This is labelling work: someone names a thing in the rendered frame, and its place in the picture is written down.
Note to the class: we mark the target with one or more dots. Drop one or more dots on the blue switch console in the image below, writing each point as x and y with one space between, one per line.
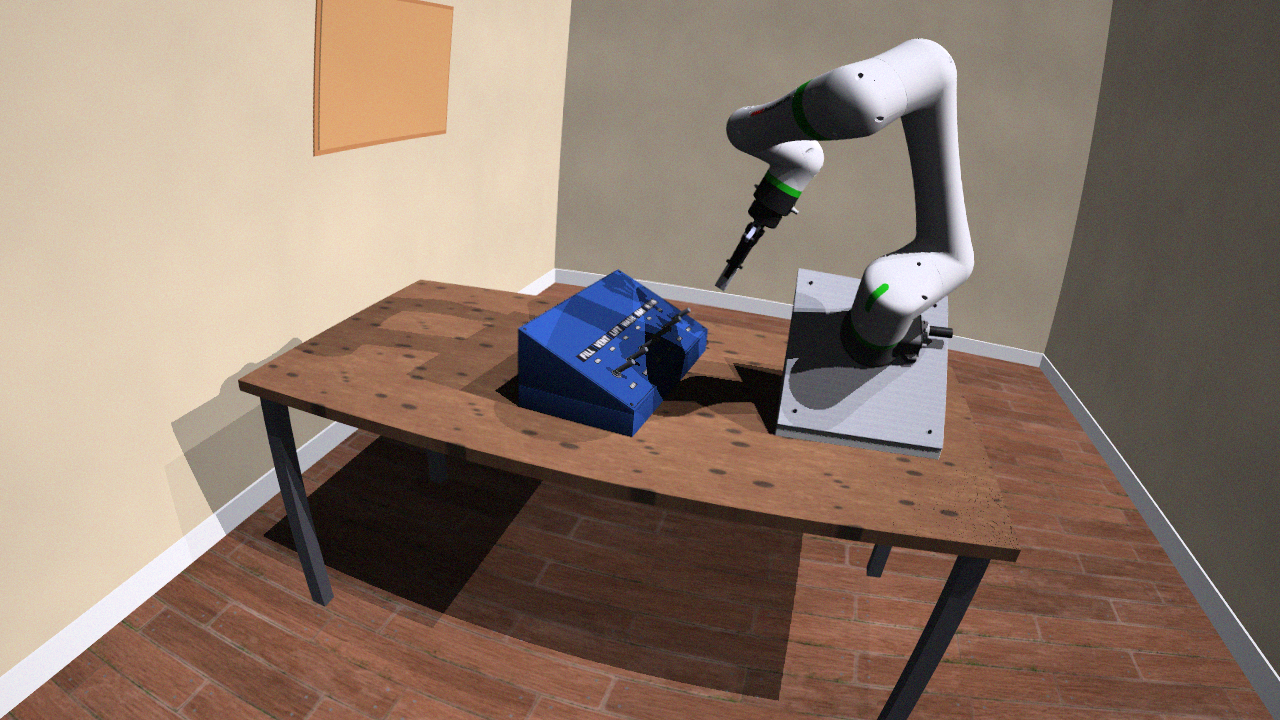
597 359

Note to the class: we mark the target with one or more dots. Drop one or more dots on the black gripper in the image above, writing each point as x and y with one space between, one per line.
761 217

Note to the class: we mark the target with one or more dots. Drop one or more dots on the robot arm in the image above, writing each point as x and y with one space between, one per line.
917 77

